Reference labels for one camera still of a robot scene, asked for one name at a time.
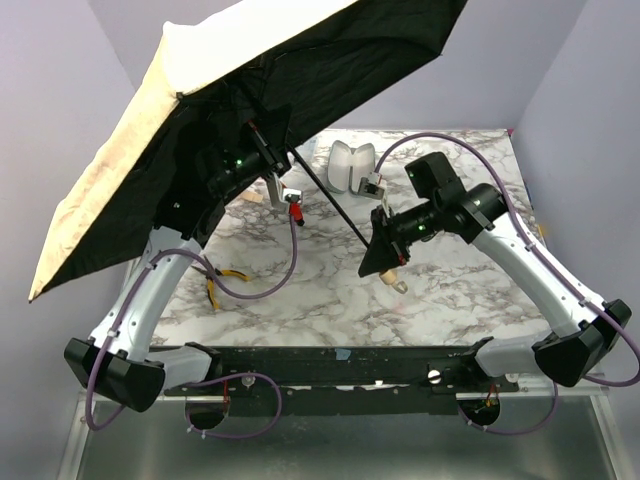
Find beige black umbrella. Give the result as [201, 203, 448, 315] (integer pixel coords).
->
[30, 1, 465, 298]

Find mint green umbrella case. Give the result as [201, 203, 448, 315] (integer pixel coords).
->
[326, 140, 376, 195]

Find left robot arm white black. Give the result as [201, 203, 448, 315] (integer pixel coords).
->
[64, 106, 302, 412]

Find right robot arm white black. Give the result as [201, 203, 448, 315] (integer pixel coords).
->
[358, 152, 631, 387]

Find clear plastic organizer box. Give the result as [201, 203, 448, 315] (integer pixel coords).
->
[296, 135, 319, 163]

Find small wooden block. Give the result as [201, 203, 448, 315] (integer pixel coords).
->
[241, 191, 264, 204]

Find red utility knife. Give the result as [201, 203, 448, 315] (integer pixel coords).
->
[289, 203, 305, 226]

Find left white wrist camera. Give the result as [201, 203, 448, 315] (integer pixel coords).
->
[265, 173, 303, 212]

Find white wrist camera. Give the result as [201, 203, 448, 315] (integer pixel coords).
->
[265, 173, 303, 212]
[357, 171, 392, 216]

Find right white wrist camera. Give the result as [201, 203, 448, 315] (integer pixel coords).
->
[357, 171, 392, 216]

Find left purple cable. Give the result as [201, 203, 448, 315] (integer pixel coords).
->
[84, 219, 303, 441]

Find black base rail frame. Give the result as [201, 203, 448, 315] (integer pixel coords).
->
[191, 343, 518, 417]

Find yellow handled pliers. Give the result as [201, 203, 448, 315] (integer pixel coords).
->
[192, 254, 251, 312]

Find aluminium frame rail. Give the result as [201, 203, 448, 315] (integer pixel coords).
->
[56, 390, 90, 480]

